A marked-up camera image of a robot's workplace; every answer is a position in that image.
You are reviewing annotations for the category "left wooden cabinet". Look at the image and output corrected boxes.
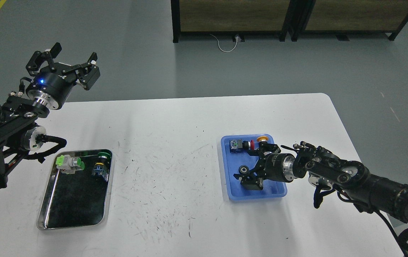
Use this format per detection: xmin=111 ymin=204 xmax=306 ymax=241
xmin=171 ymin=0 xmax=299 ymax=43

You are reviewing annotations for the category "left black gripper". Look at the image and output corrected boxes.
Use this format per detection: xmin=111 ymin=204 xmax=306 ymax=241
xmin=26 ymin=42 xmax=100 ymax=110

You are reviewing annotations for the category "floor power socket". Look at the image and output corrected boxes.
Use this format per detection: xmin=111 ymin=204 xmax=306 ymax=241
xmin=232 ymin=34 xmax=245 ymax=43

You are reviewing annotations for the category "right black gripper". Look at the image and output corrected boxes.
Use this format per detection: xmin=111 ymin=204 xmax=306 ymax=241
xmin=234 ymin=141 xmax=296 ymax=191

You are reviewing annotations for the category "blue plastic tray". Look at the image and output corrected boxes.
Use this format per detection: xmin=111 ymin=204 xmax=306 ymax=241
xmin=220 ymin=133 xmax=288 ymax=201

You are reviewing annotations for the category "white cable on floor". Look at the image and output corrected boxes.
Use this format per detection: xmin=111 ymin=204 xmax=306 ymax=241
xmin=209 ymin=34 xmax=240 ymax=53

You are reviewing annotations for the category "wooden cabinet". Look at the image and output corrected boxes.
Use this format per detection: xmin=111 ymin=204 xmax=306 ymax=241
xmin=171 ymin=0 xmax=299 ymax=43
xmin=289 ymin=0 xmax=408 ymax=42

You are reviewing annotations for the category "red push button switch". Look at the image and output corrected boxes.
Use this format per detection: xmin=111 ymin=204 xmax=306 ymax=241
xmin=229 ymin=139 xmax=255 ymax=153

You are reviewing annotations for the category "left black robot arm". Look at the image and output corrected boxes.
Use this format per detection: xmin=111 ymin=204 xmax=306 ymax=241
xmin=0 ymin=42 xmax=100 ymax=189

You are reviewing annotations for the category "yellow push button switch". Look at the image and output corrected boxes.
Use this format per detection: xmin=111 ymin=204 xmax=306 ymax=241
xmin=257 ymin=136 xmax=268 ymax=142

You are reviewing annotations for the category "white green push button switch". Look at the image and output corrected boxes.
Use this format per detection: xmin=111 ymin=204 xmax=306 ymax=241
xmin=55 ymin=155 xmax=85 ymax=175

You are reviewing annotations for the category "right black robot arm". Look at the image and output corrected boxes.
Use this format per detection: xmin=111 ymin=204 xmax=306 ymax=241
xmin=229 ymin=136 xmax=408 ymax=256

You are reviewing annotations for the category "right wooden cabinet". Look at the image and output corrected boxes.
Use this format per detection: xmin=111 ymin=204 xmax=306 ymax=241
xmin=289 ymin=0 xmax=408 ymax=42

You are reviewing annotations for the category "silver metal tray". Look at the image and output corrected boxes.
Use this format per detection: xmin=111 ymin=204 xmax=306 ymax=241
xmin=37 ymin=148 xmax=114 ymax=230

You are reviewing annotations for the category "black gear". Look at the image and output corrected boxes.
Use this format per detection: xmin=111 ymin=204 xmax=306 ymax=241
xmin=239 ymin=165 xmax=250 ymax=175

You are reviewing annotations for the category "green black push button switch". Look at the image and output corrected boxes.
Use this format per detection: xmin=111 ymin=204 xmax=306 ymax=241
xmin=91 ymin=151 xmax=111 ymax=182

